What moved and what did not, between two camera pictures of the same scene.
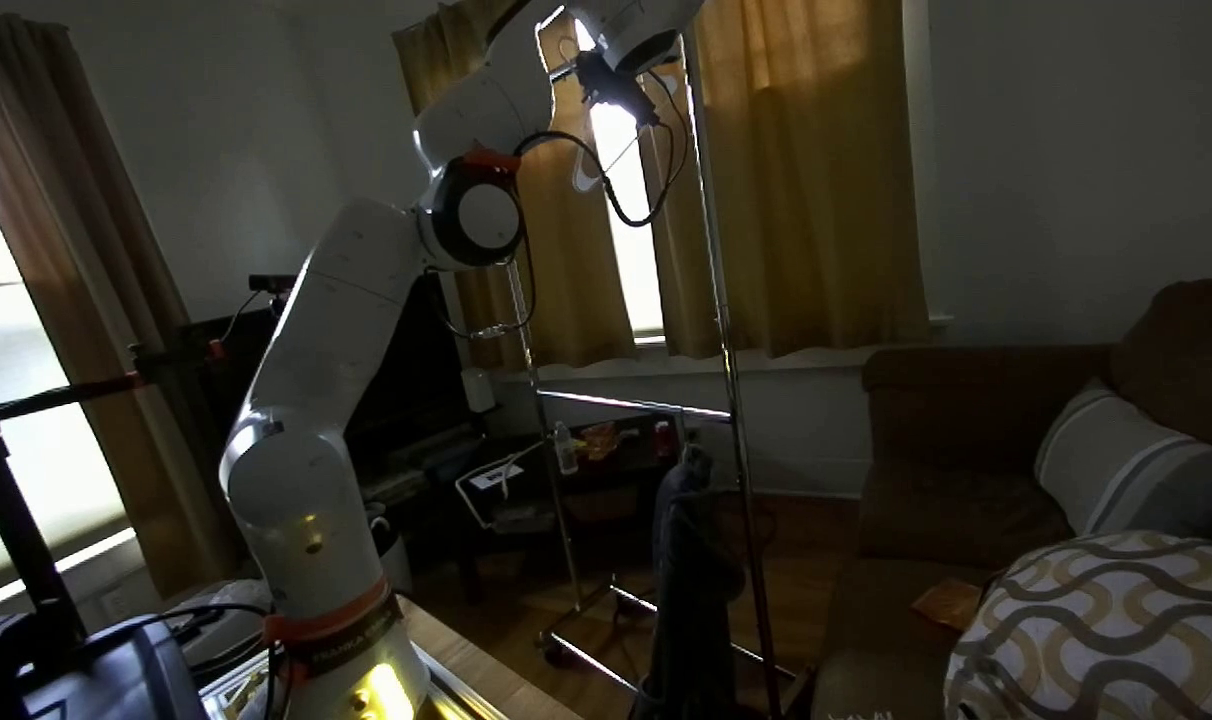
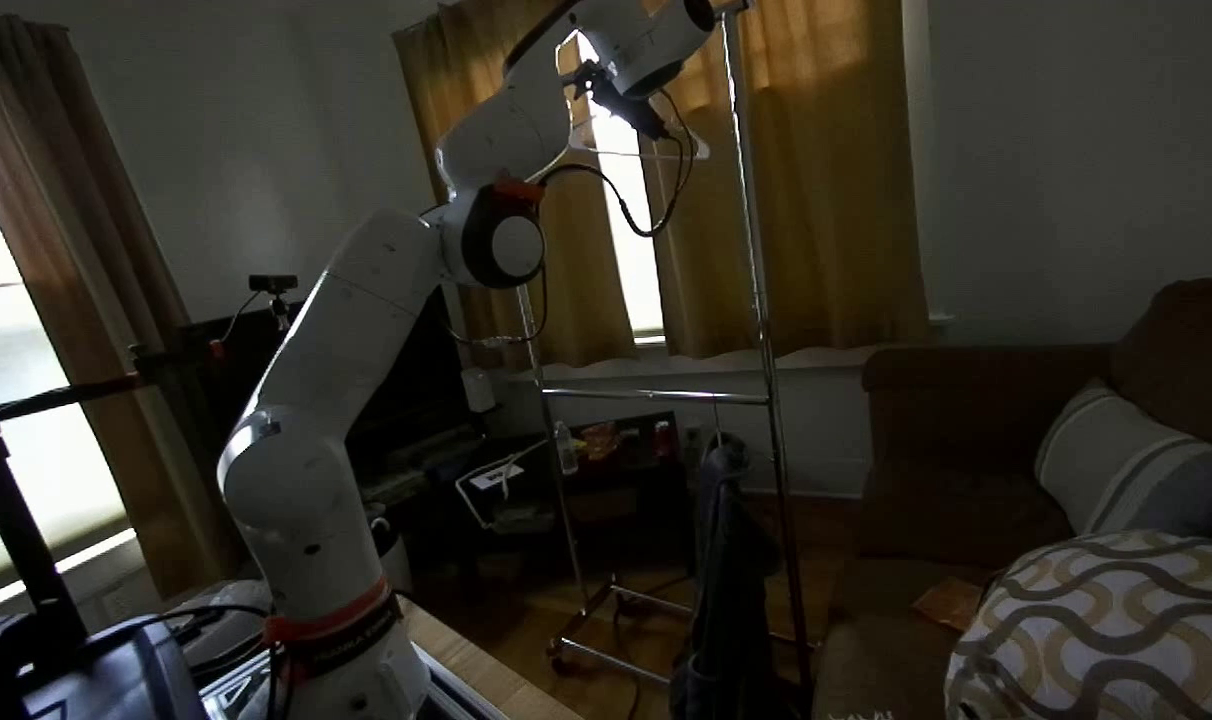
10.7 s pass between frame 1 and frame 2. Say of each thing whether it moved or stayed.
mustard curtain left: stayed
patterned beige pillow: stayed
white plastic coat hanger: moved
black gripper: stayed
